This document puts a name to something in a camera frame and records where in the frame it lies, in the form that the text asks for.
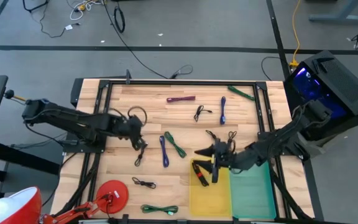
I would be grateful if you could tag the grey desk foot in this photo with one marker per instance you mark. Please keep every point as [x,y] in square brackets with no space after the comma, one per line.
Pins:
[340,17]

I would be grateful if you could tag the black side panel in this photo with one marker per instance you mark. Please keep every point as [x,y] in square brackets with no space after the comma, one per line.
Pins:
[76,91]

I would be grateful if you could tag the black computer with blue light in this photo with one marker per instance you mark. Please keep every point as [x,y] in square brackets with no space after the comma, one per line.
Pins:
[328,93]

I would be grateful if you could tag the red lamp shade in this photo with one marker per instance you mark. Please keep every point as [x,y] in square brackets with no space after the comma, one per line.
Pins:
[14,207]

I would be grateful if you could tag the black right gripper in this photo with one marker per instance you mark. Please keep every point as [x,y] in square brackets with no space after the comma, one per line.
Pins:
[222,155]

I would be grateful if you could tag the black knob on yellow stick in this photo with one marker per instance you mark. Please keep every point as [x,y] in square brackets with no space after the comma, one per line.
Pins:
[9,94]

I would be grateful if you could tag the red jointed lamp arm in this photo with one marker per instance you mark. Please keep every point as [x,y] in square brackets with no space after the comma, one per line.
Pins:
[76,211]

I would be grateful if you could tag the black metal table frame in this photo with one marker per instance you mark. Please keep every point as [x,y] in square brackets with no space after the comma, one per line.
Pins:
[182,82]

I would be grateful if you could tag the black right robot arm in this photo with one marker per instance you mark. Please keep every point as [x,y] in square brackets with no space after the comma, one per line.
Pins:
[275,143]

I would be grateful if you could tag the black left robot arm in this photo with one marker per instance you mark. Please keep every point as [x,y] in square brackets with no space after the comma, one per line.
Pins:
[73,119]

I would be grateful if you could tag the yellow translucent tray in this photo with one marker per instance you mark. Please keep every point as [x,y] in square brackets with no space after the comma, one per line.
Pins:
[210,199]

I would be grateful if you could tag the red round lamp base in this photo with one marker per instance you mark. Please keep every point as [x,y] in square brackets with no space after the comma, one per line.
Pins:
[112,196]

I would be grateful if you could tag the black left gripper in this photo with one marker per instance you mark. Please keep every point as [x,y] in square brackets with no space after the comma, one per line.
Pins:
[129,127]

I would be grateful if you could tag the teal translucent tray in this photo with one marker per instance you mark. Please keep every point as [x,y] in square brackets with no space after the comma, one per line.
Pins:
[252,196]

